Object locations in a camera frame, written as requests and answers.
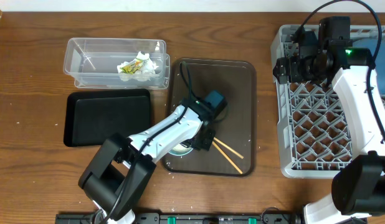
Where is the wooden chopstick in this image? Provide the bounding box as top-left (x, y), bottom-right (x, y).
top-left (212, 141), bottom-right (243, 174)
top-left (214, 137), bottom-right (244, 159)

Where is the light blue bowl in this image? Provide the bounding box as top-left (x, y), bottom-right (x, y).
top-left (169, 144), bottom-right (193, 156)

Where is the dark blue plate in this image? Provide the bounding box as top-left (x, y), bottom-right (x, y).
top-left (353, 39), bottom-right (385, 95)

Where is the white napkin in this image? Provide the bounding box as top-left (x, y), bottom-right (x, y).
top-left (116, 52), bottom-right (159, 82)

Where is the yellow snack wrapper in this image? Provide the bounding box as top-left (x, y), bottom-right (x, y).
top-left (120, 59), bottom-right (146, 74)

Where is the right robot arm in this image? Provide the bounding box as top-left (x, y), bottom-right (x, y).
top-left (271, 46), bottom-right (385, 223)

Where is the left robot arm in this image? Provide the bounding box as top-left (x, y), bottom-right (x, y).
top-left (78, 99), bottom-right (225, 223)

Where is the grey dishwasher rack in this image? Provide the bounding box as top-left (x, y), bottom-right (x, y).
top-left (270, 24), bottom-right (385, 180)

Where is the brown serving tray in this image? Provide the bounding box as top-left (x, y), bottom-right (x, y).
top-left (162, 58), bottom-right (256, 177)

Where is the black rectangular tray bin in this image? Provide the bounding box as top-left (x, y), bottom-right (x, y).
top-left (64, 89), bottom-right (151, 147)

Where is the clear plastic bin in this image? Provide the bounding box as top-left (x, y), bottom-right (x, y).
top-left (63, 37), bottom-right (170, 90)

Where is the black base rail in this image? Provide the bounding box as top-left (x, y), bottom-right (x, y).
top-left (55, 212), bottom-right (304, 224)

